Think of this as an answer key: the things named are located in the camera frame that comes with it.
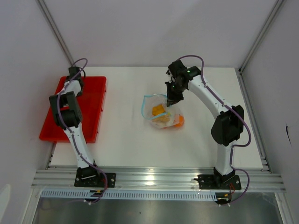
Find left aluminium frame post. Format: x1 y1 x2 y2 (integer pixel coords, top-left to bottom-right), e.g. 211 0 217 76
36 0 75 65

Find yellow toy pepper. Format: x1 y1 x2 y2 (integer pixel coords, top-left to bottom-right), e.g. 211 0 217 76
154 114 171 126

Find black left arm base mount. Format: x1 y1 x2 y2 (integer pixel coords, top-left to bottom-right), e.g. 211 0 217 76
74 173 116 188

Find aluminium frame post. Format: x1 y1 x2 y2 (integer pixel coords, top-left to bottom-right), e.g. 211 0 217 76
36 0 75 65
238 0 287 75

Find white slotted cable duct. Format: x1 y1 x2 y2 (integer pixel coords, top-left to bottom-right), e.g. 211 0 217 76
41 189 217 201

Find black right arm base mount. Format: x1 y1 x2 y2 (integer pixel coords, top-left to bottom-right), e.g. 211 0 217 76
194 174 242 190

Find yellow toy ginger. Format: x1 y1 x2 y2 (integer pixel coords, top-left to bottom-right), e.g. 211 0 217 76
152 104 167 117

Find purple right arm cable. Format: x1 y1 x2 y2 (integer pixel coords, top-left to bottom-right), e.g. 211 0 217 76
166 55 252 207

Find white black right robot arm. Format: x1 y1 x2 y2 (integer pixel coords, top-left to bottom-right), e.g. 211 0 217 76
165 60 244 188

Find clear zip top bag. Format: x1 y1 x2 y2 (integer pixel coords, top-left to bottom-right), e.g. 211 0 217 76
141 94 185 129

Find aluminium table edge rail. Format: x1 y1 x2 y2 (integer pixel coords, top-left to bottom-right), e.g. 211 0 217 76
31 166 286 193

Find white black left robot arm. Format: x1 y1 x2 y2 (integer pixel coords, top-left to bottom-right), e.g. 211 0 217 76
49 66 101 187

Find right aluminium frame post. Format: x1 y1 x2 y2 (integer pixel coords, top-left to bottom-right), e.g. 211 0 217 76
238 0 287 75

